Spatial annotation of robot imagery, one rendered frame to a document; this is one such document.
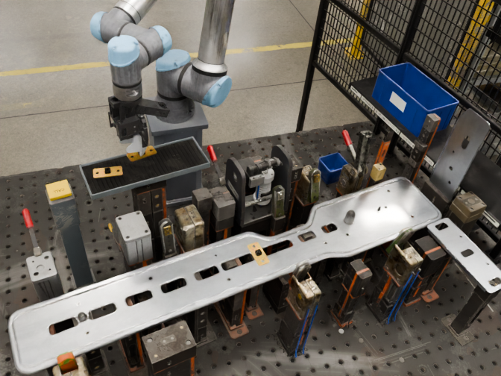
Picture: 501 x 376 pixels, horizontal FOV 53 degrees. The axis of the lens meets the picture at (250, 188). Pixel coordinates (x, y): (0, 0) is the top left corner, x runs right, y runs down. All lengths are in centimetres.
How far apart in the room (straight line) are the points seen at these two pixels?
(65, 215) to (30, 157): 191
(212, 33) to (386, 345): 116
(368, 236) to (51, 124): 256
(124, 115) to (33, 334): 61
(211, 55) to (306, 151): 90
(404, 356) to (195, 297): 75
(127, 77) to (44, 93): 271
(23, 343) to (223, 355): 61
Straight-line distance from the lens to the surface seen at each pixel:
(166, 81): 172
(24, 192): 221
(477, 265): 173
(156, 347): 134
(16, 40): 468
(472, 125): 173
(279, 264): 152
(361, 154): 172
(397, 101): 209
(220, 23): 159
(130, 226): 146
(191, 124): 180
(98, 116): 369
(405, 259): 159
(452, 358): 188
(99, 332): 141
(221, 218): 158
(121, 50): 126
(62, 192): 151
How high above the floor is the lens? 222
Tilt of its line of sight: 45 degrees down
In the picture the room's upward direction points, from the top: 7 degrees clockwise
